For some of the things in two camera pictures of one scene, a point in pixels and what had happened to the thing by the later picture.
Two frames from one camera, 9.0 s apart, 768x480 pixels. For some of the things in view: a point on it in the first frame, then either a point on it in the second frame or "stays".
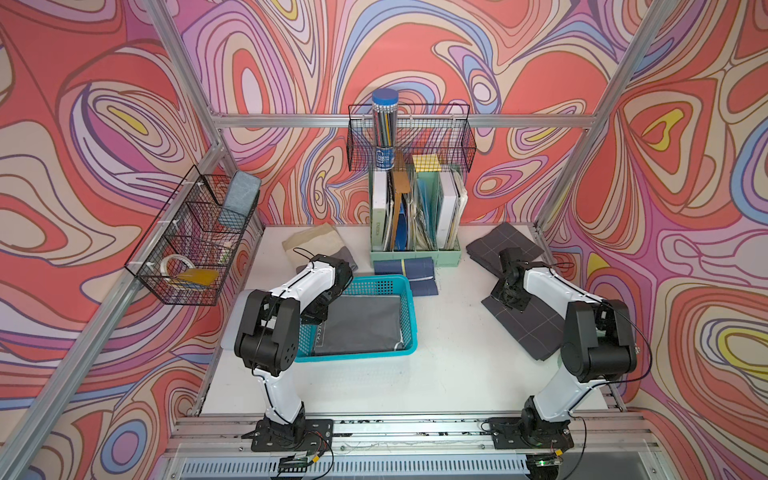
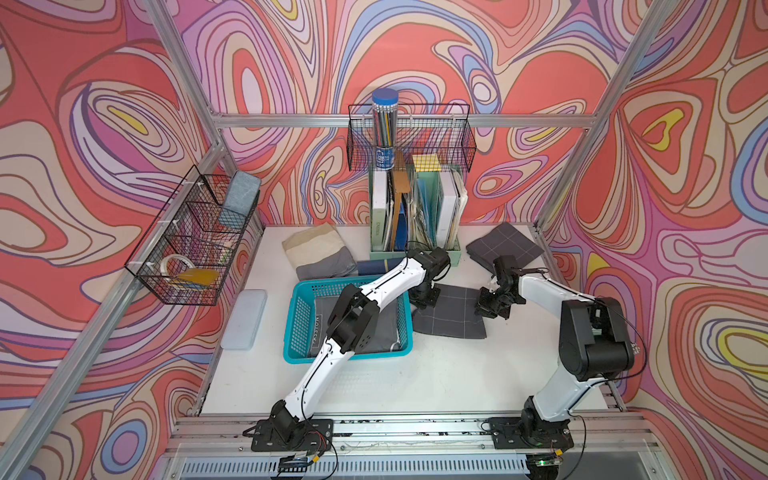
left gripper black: (314, 319) → (426, 303)
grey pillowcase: (361, 324) stays
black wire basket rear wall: (422, 129) stays
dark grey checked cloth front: (538, 328) → (452, 315)
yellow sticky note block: (424, 163) stays
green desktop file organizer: (416, 213) stays
